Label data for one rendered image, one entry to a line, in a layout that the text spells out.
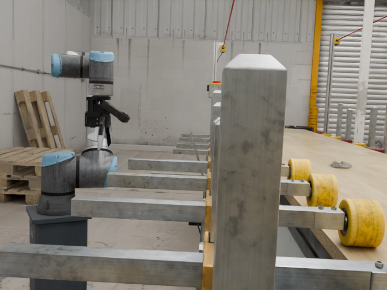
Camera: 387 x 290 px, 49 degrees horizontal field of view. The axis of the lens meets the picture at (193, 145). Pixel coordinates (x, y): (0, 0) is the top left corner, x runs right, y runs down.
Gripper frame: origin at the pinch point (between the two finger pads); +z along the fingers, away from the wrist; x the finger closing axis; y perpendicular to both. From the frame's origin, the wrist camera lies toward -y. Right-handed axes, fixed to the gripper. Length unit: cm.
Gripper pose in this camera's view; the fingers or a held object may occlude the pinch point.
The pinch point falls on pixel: (105, 149)
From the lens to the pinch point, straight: 164.7
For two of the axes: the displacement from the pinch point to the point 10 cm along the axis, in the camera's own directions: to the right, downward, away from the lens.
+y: -10.0, -0.4, 0.4
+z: -0.4, 9.9, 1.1
